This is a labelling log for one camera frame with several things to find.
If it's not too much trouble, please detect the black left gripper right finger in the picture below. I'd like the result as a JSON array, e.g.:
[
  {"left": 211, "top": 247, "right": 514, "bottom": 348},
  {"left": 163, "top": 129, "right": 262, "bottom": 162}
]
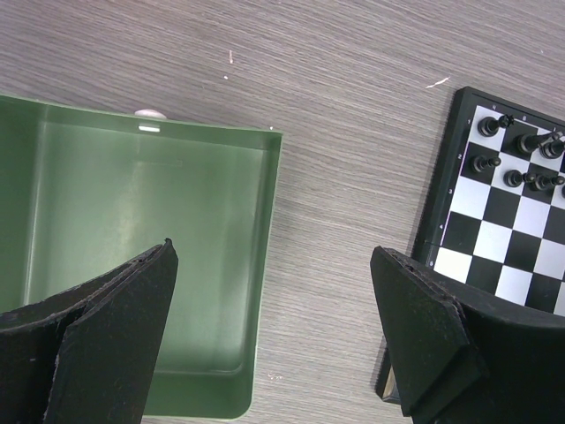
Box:
[{"left": 370, "top": 246, "right": 564, "bottom": 423}]

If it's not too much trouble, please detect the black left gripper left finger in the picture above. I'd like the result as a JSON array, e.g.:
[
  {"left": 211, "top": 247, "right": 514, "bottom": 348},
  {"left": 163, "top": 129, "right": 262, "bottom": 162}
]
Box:
[{"left": 1, "top": 239, "right": 178, "bottom": 423}]

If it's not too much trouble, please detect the black white chessboard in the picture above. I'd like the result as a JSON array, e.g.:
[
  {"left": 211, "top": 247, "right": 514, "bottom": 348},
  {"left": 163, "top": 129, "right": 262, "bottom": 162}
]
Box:
[{"left": 374, "top": 86, "right": 565, "bottom": 405}]

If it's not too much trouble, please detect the green plastic tray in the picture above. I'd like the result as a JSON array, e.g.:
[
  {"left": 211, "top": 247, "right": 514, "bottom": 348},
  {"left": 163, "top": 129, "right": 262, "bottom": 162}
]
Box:
[{"left": 1, "top": 95, "right": 283, "bottom": 420}]

